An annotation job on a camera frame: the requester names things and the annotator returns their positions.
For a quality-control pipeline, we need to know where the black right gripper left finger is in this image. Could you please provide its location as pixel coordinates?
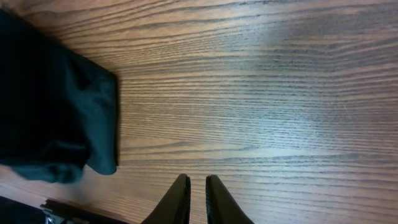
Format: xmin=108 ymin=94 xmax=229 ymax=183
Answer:
xmin=142 ymin=174 xmax=191 ymax=224

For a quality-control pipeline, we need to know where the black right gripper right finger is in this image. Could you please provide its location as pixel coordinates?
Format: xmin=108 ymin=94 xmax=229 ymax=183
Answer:
xmin=206 ymin=175 xmax=254 ymax=224

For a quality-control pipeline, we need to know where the black t-shirt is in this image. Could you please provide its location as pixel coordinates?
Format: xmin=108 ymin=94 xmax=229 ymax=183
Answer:
xmin=1 ymin=11 xmax=118 ymax=184

